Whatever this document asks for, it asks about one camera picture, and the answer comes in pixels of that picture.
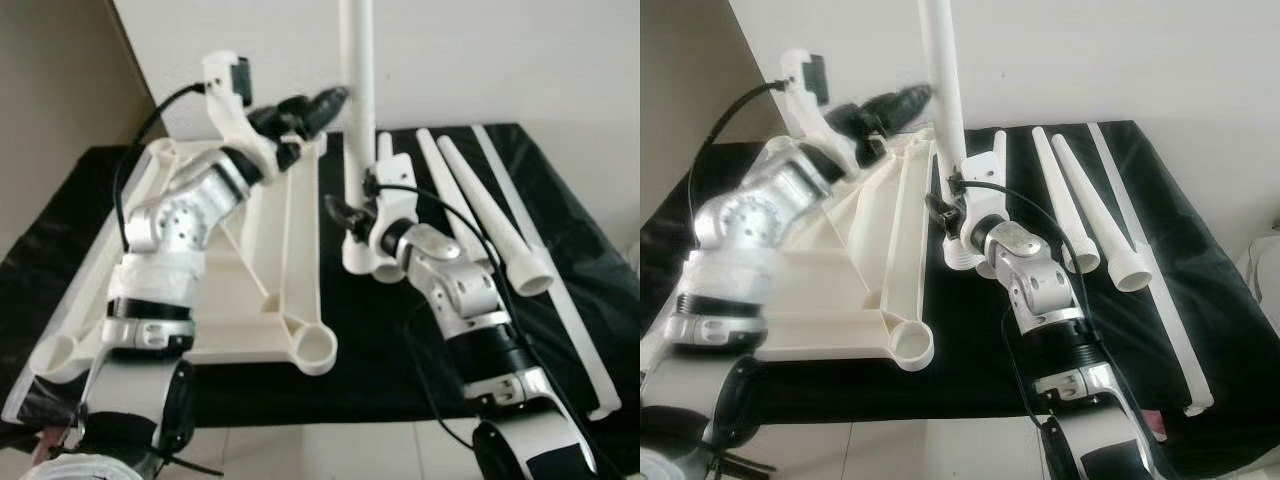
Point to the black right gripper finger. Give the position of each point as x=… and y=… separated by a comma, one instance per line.
x=946, y=220
x=348, y=222

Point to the white tapered table leg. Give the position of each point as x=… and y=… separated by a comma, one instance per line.
x=1050, y=175
x=357, y=100
x=435, y=170
x=945, y=80
x=1095, y=215
x=997, y=145
x=490, y=220
x=385, y=145

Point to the black table cloth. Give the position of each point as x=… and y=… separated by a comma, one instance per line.
x=250, y=400
x=850, y=400

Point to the long white plastic strip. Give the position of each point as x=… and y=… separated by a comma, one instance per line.
x=575, y=340
x=1170, y=320
x=50, y=305

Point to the white rounded object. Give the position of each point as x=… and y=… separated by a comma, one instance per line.
x=1260, y=290

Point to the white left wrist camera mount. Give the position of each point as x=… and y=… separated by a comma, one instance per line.
x=225, y=110
x=800, y=110

